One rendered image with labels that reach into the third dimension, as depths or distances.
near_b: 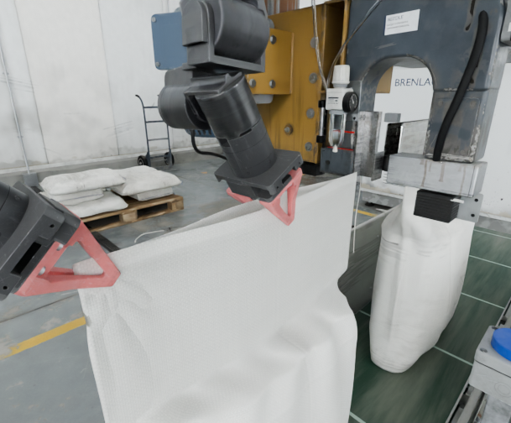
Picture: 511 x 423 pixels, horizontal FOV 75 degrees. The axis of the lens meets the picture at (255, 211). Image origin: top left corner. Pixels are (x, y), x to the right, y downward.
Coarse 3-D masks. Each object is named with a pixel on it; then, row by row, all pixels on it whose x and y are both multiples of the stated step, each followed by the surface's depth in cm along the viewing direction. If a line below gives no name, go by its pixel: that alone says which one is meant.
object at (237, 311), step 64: (320, 192) 51; (128, 256) 31; (192, 256) 36; (256, 256) 42; (320, 256) 56; (128, 320) 33; (192, 320) 38; (256, 320) 46; (320, 320) 55; (128, 384) 34; (192, 384) 41; (256, 384) 43; (320, 384) 51
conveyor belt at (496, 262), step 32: (480, 256) 172; (480, 288) 144; (480, 320) 123; (448, 352) 108; (384, 384) 96; (416, 384) 96; (448, 384) 96; (352, 416) 86; (384, 416) 86; (416, 416) 86
